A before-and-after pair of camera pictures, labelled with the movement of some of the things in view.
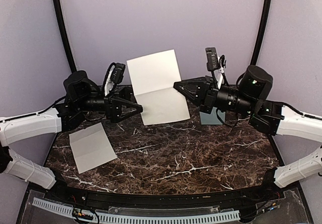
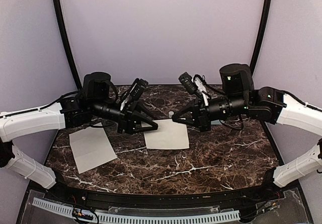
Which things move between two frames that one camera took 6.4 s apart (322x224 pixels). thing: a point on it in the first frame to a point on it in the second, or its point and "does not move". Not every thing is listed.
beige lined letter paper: (153, 77) to (169, 134)
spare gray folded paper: (91, 147) does not move
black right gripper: (206, 93) to (200, 117)
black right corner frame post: (264, 22) does not move
